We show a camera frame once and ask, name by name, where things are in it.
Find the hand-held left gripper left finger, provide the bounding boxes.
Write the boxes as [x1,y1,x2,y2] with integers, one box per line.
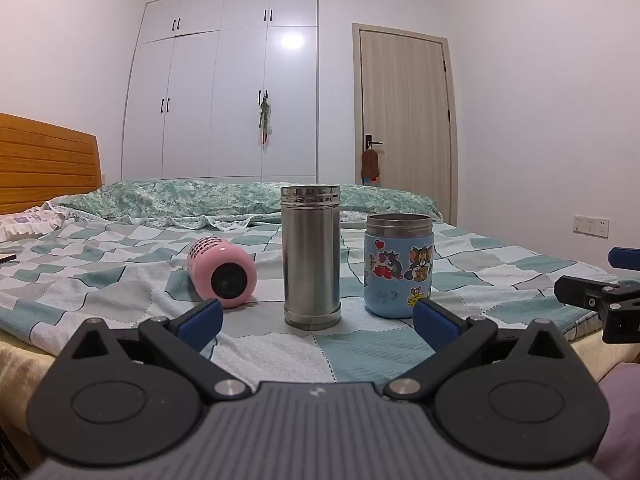
[64,298,252,404]

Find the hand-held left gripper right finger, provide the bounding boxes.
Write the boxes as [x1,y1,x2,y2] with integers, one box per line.
[384,298,577,404]

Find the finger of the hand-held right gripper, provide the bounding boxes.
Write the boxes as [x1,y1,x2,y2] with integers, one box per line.
[554,274,640,344]
[608,246,640,271]

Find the pink bottle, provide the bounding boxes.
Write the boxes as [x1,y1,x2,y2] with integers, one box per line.
[187,236,258,310]

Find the blue cartoon cup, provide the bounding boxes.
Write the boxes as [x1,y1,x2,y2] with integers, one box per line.
[363,213,434,319]

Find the stainless steel cup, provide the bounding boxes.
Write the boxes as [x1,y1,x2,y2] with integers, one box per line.
[280,184,343,331]

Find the checked bed blanket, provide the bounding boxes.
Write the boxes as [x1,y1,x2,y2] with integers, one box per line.
[0,210,621,386]

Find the green floral quilt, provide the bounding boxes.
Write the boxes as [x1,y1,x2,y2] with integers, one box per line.
[57,179,444,227]

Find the pink cloth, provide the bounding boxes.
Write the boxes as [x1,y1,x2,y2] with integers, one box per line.
[592,361,640,466]

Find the brown hanging pouch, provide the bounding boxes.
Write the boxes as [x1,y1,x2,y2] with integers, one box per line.
[360,142,381,184]

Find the yellow bed sheet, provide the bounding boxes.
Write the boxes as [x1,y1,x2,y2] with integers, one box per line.
[0,329,57,468]

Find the light wooden door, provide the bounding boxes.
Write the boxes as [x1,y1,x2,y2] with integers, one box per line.
[352,23,459,226]

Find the floral pillow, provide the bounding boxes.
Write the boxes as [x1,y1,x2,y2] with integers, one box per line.
[0,208,68,242]

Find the green hanging ornament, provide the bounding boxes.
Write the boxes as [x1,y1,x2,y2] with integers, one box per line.
[258,90,273,147]

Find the wooden headboard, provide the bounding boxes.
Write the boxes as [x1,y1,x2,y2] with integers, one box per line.
[0,112,101,216]

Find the white wardrobe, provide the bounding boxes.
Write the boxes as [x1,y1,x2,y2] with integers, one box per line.
[121,0,320,184]

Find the white wall socket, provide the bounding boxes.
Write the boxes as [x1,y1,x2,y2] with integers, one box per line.
[573,214,611,238]

